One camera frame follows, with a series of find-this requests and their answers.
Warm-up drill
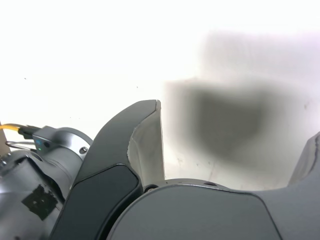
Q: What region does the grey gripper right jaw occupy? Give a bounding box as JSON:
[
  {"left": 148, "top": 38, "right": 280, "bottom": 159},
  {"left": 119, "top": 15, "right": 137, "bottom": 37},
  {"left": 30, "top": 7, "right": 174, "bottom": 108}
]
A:
[{"left": 106, "top": 131, "right": 320, "bottom": 240}]

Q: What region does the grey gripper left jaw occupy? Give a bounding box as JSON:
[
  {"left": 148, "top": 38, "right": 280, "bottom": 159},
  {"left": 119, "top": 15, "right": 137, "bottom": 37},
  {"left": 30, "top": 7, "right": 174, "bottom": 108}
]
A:
[{"left": 48, "top": 99, "right": 166, "bottom": 240}]

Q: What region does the yellow cable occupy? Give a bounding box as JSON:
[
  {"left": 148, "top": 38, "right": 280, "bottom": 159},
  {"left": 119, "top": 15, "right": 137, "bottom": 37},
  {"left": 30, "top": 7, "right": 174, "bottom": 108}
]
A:
[{"left": 0, "top": 123, "right": 28, "bottom": 132}]

